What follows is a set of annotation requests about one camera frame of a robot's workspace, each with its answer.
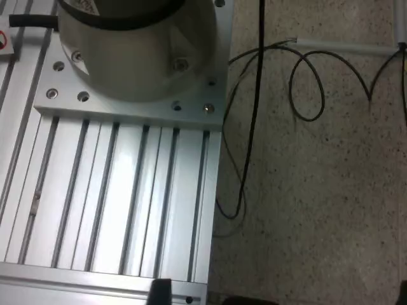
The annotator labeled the black rounded object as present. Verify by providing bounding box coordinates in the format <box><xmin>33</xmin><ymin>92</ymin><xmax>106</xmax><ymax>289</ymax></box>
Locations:
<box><xmin>221</xmin><ymin>295</ymin><xmax>278</xmax><ymax>305</ymax></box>

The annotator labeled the slotted aluminium robot stand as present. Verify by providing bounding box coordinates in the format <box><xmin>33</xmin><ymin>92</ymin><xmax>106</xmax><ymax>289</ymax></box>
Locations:
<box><xmin>0</xmin><ymin>0</ymin><xmax>235</xmax><ymax>305</ymax></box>

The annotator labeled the small metal slot nut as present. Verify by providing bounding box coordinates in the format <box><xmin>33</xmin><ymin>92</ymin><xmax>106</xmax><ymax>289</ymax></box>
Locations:
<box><xmin>31</xmin><ymin>189</ymin><xmax>41</xmax><ymax>219</ymax></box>

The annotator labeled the aluminium robot mounting plate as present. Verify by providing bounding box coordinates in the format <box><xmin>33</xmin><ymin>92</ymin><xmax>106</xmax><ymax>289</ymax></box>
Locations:
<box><xmin>33</xmin><ymin>0</ymin><xmax>235</xmax><ymax>128</ymax></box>

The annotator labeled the long white floor conduit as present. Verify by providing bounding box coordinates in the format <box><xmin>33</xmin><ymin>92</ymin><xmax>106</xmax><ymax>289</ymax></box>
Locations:
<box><xmin>296</xmin><ymin>37</ymin><xmax>407</xmax><ymax>58</ymax></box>

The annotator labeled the short white floor conduit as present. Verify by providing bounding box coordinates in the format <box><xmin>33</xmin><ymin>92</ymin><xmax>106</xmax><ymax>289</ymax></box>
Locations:
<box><xmin>392</xmin><ymin>0</ymin><xmax>407</xmax><ymax>48</ymax></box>

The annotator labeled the white warning tag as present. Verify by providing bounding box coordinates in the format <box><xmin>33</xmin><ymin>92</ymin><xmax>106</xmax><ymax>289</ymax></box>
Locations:
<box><xmin>0</xmin><ymin>30</ymin><xmax>16</xmax><ymax>57</ymax></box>

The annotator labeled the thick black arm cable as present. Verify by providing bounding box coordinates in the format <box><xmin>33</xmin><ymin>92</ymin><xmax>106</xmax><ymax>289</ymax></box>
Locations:
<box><xmin>214</xmin><ymin>0</ymin><xmax>266</xmax><ymax>220</ymax></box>

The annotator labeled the black cable silver connector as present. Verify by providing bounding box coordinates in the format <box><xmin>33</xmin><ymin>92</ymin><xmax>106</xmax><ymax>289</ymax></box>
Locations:
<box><xmin>8</xmin><ymin>14</ymin><xmax>60</xmax><ymax>32</ymax></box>

